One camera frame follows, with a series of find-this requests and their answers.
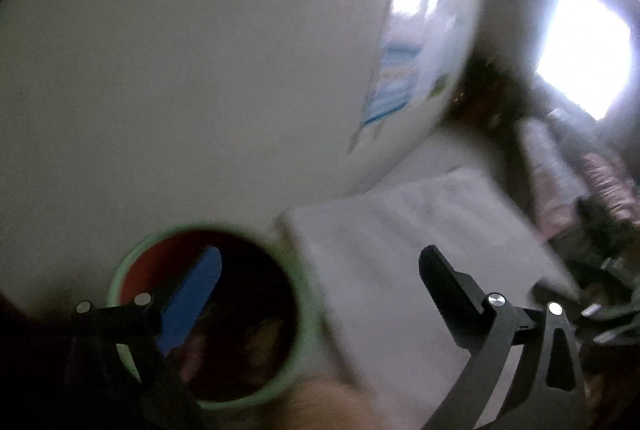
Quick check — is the bright window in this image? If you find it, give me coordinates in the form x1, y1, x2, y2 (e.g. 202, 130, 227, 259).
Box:
535, 0, 632, 121

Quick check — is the green rimmed red bin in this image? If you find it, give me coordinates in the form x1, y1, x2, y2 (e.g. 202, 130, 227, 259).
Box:
106, 222, 326, 411

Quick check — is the pink quilt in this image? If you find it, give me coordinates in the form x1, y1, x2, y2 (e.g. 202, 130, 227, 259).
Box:
575, 150, 640, 221

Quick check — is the blue chart wall poster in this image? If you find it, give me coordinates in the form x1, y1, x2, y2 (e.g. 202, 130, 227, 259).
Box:
347, 0, 431, 156

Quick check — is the white table cloth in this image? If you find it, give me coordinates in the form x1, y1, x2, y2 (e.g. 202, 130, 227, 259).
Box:
277, 165, 581, 430

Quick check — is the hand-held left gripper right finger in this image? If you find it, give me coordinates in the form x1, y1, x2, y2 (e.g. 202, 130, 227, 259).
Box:
419, 245, 588, 430

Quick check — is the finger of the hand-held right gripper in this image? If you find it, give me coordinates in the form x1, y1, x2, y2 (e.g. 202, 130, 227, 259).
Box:
580, 257, 640, 346

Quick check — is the dark cabinet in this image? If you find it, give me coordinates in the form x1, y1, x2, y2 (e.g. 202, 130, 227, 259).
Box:
445, 55, 536, 131

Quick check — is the black garment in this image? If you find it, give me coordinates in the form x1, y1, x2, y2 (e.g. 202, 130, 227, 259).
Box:
575, 195, 636, 241

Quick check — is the green wall poster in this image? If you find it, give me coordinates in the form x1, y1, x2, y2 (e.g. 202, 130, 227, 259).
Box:
430, 70, 453, 101

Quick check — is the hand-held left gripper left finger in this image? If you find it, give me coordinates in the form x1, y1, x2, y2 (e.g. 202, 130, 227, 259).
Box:
65, 245, 223, 430

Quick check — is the bed with plaid sheet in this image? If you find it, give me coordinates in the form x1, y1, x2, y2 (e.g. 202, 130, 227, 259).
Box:
515, 110, 640, 251

